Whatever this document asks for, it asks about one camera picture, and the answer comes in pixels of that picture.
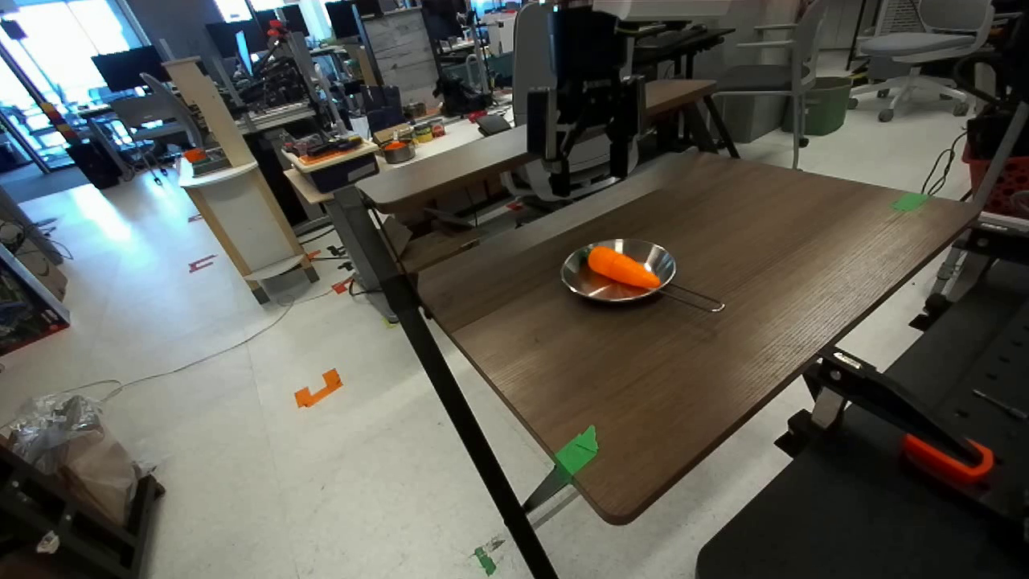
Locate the white pedestal cabinet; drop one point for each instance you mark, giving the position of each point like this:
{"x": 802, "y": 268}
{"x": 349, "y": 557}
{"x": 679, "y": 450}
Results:
{"x": 242, "y": 219}

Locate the green waste bin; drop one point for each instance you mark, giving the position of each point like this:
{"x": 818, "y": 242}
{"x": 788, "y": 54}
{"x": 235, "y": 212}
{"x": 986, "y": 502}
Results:
{"x": 823, "y": 104}

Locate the clear plastic bag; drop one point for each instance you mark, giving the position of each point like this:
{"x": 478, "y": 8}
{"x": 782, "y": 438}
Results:
{"x": 67, "y": 452}

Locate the orange floor marker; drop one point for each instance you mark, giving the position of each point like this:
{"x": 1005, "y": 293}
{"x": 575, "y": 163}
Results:
{"x": 320, "y": 392}

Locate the grey storage bin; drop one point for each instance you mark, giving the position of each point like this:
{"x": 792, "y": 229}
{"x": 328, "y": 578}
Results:
{"x": 750, "y": 108}

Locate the black low shelf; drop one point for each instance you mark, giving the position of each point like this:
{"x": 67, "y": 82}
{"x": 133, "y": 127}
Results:
{"x": 74, "y": 537}

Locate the black computer monitor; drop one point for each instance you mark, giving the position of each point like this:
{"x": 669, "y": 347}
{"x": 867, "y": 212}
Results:
{"x": 122, "y": 66}

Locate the green tape square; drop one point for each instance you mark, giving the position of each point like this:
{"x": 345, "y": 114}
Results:
{"x": 912, "y": 202}

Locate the gridded whiteboard panel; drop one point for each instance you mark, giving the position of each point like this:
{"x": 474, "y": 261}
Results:
{"x": 404, "y": 50}

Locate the orange carrot plushie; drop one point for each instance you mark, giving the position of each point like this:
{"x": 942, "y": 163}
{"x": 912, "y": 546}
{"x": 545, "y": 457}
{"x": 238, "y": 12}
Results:
{"x": 623, "y": 268}

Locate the green floor tape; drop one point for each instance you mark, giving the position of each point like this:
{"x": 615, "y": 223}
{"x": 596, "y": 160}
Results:
{"x": 483, "y": 560}

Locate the silver metal frying pan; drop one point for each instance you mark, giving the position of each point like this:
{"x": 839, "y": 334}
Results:
{"x": 598, "y": 287}

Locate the long wooden bench table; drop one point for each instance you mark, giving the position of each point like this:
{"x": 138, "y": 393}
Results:
{"x": 502, "y": 163}

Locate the white work table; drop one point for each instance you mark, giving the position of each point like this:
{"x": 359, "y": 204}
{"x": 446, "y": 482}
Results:
{"x": 429, "y": 146}

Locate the white office chair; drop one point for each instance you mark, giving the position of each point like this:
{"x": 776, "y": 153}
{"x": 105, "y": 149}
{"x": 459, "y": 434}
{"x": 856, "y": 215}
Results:
{"x": 920, "y": 42}

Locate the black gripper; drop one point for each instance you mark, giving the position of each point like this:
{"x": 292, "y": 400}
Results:
{"x": 589, "y": 50}

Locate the black tray wooden lid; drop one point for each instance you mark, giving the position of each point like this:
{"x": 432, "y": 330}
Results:
{"x": 331, "y": 163}

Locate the pale upright board panel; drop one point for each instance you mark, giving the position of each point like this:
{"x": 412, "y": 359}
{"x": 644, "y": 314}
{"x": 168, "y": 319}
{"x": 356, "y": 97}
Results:
{"x": 204, "y": 108}

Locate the green tape strip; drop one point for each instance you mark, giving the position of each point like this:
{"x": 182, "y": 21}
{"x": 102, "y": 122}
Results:
{"x": 578, "y": 452}

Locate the black perforated breadboard plate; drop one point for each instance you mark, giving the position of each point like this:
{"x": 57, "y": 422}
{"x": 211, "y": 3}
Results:
{"x": 856, "y": 515}

